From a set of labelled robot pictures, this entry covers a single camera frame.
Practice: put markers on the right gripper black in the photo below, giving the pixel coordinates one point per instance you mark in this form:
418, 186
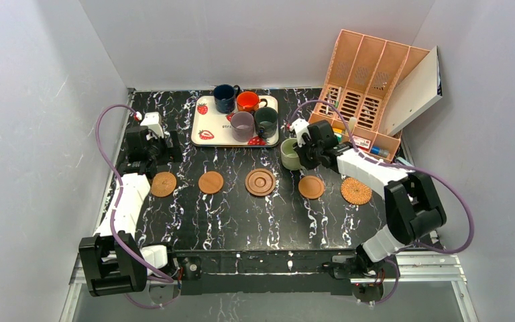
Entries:
304, 153

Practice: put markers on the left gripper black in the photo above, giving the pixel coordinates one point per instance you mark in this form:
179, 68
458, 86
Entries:
164, 148

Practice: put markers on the light green mug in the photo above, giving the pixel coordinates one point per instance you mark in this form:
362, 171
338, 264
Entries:
290, 159

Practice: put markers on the dark ringed wooden coaster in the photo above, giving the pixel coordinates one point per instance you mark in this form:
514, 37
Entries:
260, 182

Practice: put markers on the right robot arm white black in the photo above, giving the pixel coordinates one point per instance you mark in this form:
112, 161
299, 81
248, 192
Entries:
413, 207

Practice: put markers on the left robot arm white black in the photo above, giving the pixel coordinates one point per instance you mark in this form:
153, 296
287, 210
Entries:
112, 261

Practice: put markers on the cork coaster far left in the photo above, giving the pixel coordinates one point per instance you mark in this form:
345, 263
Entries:
163, 184

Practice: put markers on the orange round coaster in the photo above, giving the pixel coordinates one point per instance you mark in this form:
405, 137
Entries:
311, 187

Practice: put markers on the woven rattan coaster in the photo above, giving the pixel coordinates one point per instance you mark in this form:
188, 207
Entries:
355, 192

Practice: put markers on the smooth wooden coaster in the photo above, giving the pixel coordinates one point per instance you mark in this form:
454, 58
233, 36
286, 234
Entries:
210, 182

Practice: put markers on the green yellow eraser block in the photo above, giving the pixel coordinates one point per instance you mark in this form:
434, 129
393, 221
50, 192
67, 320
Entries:
338, 133

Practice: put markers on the red white small box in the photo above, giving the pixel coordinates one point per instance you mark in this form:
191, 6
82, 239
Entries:
362, 143

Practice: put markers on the dark green mug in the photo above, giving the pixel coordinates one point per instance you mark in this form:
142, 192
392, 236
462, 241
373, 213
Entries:
266, 122

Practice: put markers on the white strawberry tray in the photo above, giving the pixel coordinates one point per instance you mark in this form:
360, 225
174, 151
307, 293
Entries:
212, 128

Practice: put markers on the lilac mug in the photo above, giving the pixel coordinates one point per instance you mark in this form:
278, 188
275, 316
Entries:
242, 126

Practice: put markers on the pink desk file organizer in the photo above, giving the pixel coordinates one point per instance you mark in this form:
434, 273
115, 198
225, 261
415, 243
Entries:
360, 78

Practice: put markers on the orange mug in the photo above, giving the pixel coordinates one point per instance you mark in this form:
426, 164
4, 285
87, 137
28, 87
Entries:
250, 102

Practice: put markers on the navy blue mug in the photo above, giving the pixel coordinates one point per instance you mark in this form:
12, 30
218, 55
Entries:
225, 98

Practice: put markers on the white binder folder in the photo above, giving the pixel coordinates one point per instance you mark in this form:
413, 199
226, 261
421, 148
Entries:
419, 87

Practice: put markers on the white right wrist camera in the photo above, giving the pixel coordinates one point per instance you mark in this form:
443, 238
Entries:
299, 127

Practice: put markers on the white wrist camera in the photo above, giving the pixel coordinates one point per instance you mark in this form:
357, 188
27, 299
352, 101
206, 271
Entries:
299, 127
153, 121

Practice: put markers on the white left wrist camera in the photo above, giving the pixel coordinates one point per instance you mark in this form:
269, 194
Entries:
153, 121

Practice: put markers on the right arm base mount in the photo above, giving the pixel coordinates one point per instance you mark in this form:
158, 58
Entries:
351, 266

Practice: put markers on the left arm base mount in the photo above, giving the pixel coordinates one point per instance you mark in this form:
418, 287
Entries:
181, 270

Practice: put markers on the aluminium front rail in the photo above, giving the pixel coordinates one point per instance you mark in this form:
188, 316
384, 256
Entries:
287, 286

